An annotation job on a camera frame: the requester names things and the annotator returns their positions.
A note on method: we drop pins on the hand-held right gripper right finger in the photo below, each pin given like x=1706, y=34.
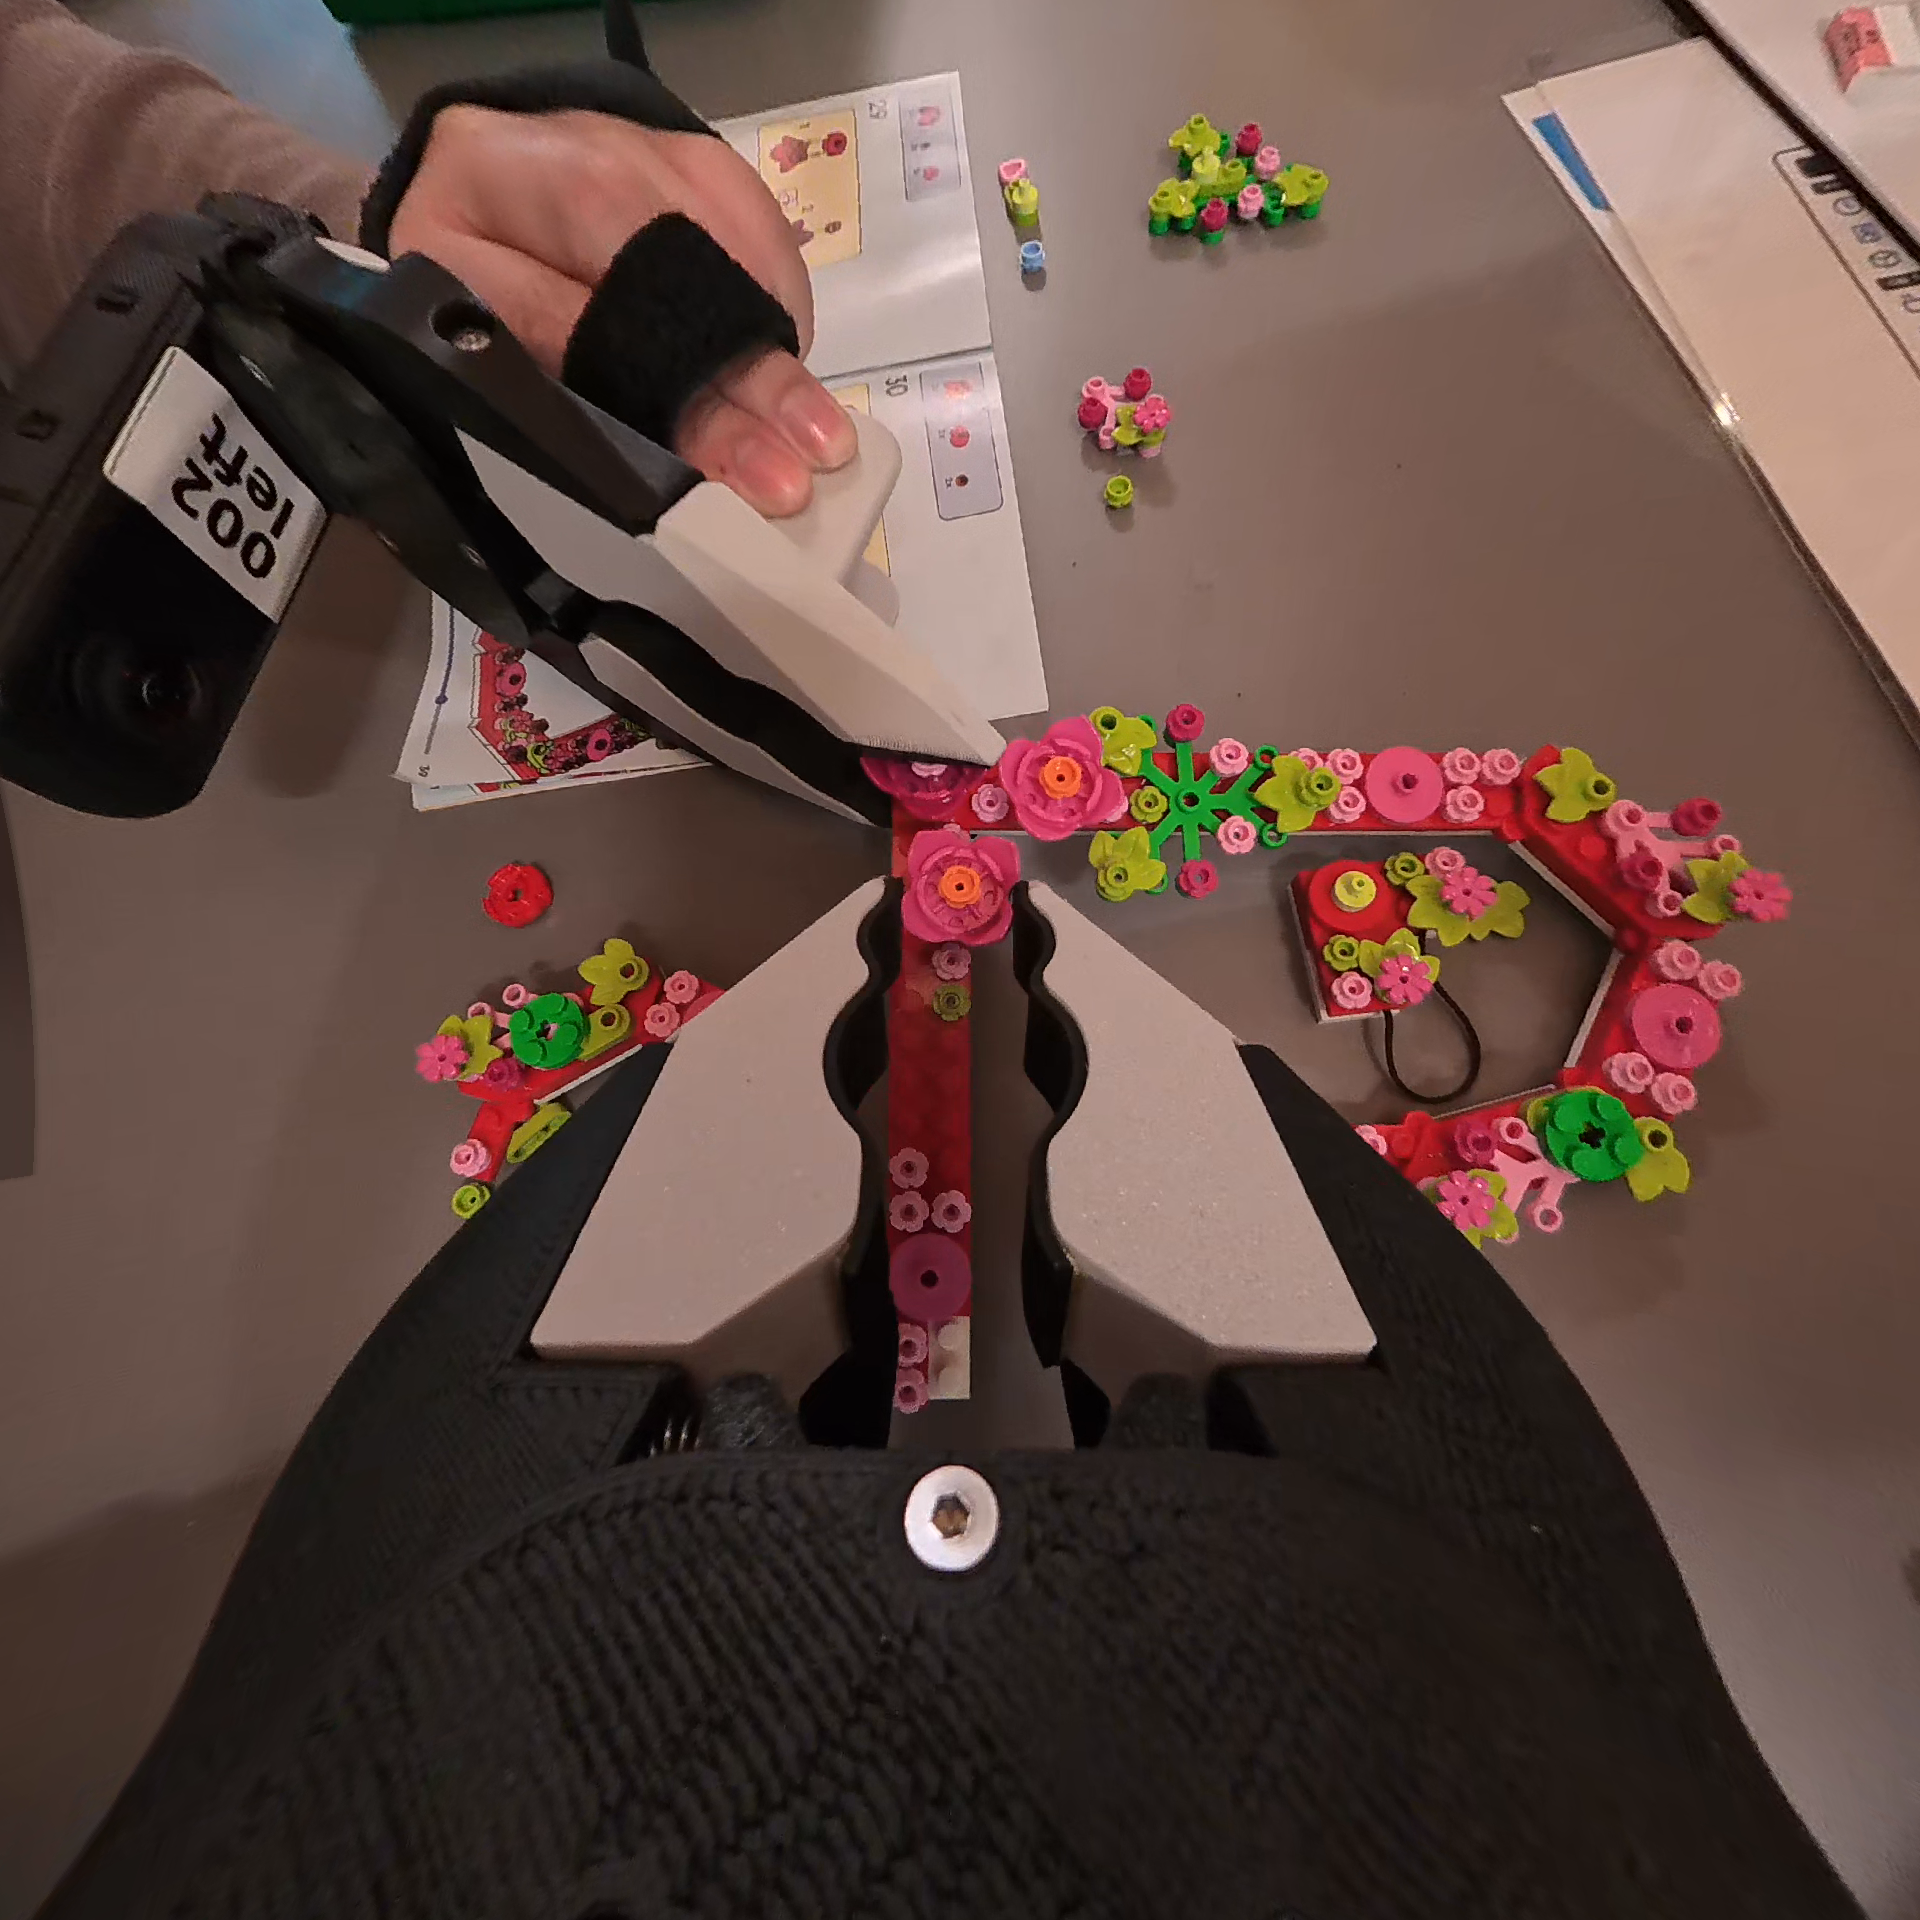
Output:
x=1201, y=1202

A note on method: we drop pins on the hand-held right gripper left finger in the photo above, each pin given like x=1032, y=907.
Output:
x=721, y=1184

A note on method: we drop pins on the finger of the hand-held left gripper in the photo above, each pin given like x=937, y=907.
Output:
x=705, y=704
x=809, y=630

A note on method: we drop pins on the long red lego flower strip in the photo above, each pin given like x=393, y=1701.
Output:
x=930, y=1080

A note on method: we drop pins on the magenta lego rose orange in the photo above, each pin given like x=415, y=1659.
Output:
x=960, y=885

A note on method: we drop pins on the large red lego flower frame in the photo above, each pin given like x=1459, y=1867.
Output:
x=1674, y=1028

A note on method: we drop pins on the person's left forearm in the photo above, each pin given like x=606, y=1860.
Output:
x=119, y=136

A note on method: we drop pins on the lego instruction booklet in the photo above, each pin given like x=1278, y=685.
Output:
x=960, y=600

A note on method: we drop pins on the red round lego piece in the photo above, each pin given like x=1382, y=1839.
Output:
x=518, y=892

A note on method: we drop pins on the pink lego flower cluster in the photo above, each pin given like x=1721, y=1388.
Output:
x=1126, y=413

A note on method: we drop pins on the green and lime lego cluster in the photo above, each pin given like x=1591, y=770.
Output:
x=1232, y=181

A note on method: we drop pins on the person's left hand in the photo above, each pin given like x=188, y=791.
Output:
x=523, y=224

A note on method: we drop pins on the black elastic loop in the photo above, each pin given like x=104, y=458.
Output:
x=1392, y=1060

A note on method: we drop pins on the white sheet with blue corner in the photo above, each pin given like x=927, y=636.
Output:
x=1695, y=301

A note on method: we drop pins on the small red lego flower frame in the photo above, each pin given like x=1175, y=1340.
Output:
x=547, y=1032

